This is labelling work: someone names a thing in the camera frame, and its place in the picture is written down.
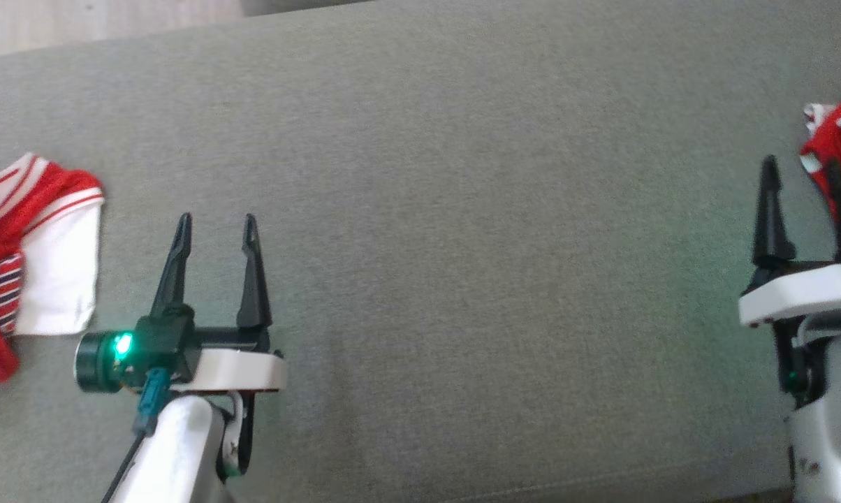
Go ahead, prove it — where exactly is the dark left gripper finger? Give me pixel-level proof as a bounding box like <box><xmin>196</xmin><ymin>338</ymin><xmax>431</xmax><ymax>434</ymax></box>
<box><xmin>235</xmin><ymin>213</ymin><xmax>274</xmax><ymax>330</ymax></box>
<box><xmin>149</xmin><ymin>213</ymin><xmax>195</xmax><ymax>319</ymax></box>

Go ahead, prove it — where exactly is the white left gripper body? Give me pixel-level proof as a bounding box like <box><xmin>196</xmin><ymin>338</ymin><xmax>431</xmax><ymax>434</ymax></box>
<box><xmin>173</xmin><ymin>326</ymin><xmax>288</xmax><ymax>483</ymax></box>

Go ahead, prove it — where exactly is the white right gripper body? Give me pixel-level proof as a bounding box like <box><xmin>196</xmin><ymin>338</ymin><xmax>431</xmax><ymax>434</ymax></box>
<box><xmin>738</xmin><ymin>258</ymin><xmax>841</xmax><ymax>410</ymax></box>

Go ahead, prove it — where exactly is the red and white jersey shirt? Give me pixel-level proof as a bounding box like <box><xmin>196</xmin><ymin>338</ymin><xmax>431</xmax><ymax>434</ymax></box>
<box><xmin>0</xmin><ymin>152</ymin><xmax>105</xmax><ymax>393</ymax></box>

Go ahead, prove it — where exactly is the large grey sofa seat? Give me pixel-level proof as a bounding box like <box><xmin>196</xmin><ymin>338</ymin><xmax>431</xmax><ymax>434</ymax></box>
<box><xmin>0</xmin><ymin>0</ymin><xmax>841</xmax><ymax>503</ymax></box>

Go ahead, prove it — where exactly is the grey stitched sofa cushion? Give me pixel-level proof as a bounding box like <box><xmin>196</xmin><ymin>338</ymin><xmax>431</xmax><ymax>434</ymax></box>
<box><xmin>242</xmin><ymin>0</ymin><xmax>374</xmax><ymax>17</ymax></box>

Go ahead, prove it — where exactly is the left camera cable teal plug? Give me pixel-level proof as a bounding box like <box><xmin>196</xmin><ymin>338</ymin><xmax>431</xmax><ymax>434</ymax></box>
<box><xmin>99</xmin><ymin>368</ymin><xmax>171</xmax><ymax>503</ymax></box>

